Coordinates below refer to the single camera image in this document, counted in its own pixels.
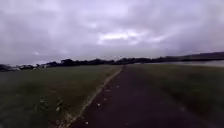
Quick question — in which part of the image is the row of dark trees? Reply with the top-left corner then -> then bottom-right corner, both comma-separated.
0,51 -> 224,72

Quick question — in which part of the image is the pale path edge strip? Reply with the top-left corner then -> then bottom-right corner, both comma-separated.
55,65 -> 124,128

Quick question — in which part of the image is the dark asphalt path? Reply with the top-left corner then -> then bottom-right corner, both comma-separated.
68,64 -> 214,128

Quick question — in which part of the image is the green grass field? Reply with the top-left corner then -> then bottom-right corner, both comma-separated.
127,63 -> 224,128
0,64 -> 123,128

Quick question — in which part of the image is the pale grey water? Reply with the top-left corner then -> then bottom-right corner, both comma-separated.
168,59 -> 224,68

